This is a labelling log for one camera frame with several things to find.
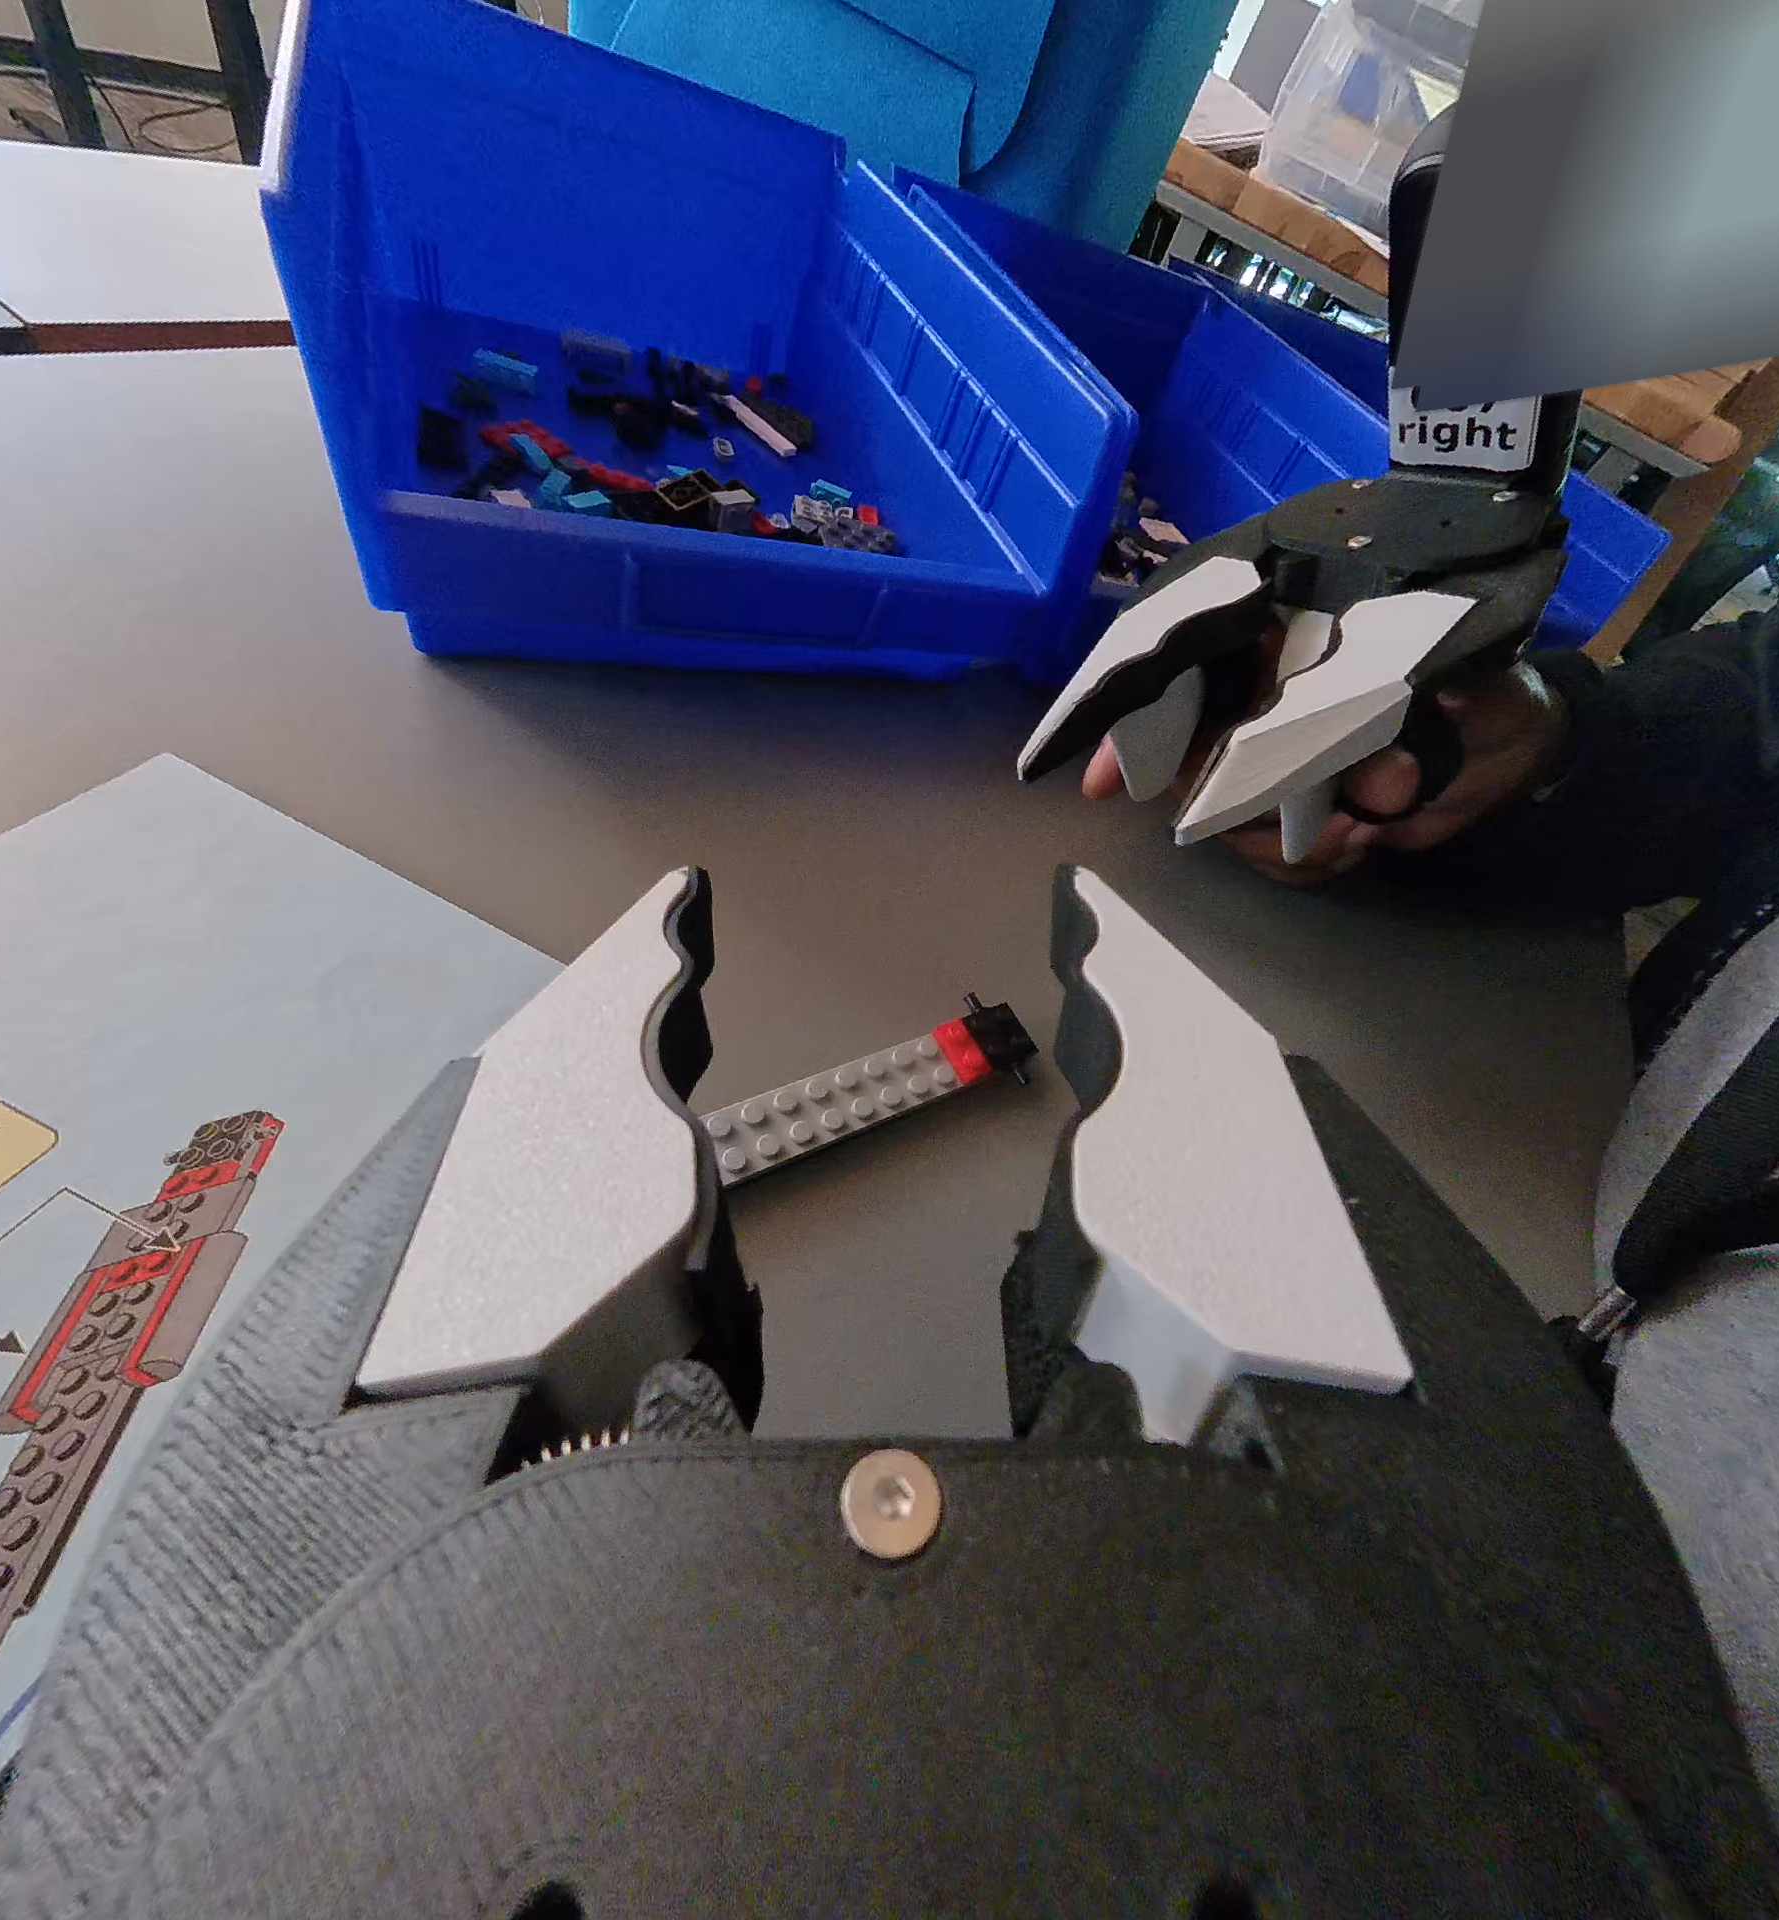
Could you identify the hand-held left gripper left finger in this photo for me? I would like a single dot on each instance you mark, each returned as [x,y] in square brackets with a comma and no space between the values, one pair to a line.
[542,1184]

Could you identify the person's right hand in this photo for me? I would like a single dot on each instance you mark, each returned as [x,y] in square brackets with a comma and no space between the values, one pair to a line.
[1488,736]

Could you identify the clear plastic drawer unit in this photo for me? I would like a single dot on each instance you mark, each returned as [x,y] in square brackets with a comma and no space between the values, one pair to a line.
[1352,105]

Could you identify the person's grey sweatshirt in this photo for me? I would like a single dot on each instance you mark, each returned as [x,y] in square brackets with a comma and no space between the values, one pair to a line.
[1727,1499]

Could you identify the brick instruction booklet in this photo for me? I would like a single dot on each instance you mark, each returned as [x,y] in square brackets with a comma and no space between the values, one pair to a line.
[154,1048]

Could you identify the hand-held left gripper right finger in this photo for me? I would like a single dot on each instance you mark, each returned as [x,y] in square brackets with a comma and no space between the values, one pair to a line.
[1218,1184]

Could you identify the wooden workbench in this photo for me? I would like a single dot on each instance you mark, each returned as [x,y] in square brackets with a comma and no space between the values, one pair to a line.
[1279,196]

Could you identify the small heap of toy bricks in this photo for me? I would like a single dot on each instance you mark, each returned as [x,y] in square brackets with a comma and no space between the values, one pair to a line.
[1145,548]

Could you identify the small black toy brick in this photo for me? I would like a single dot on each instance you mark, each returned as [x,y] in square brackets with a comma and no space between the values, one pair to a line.
[1000,1038]

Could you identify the long dark grey brick plate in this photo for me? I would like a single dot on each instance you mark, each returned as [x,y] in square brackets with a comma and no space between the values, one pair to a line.
[829,1118]

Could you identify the person's right forearm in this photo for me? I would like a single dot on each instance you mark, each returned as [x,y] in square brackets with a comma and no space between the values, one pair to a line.
[1684,764]

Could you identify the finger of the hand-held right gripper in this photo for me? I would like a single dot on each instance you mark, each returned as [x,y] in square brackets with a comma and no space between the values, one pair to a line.
[1316,704]
[1152,660]

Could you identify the pile of mixed toy bricks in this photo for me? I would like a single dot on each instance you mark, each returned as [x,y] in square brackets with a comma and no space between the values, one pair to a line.
[648,451]

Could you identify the blue plastic storage bin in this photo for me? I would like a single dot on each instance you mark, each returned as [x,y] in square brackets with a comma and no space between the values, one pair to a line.
[1578,556]
[605,224]
[1204,404]

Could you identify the grey desk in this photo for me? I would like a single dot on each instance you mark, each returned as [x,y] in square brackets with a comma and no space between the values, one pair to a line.
[154,600]

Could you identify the small red toy brick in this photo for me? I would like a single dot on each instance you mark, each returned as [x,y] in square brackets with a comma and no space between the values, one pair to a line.
[957,1047]

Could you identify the teal felt chair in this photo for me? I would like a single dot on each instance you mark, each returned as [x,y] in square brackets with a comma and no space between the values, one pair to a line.
[979,89]

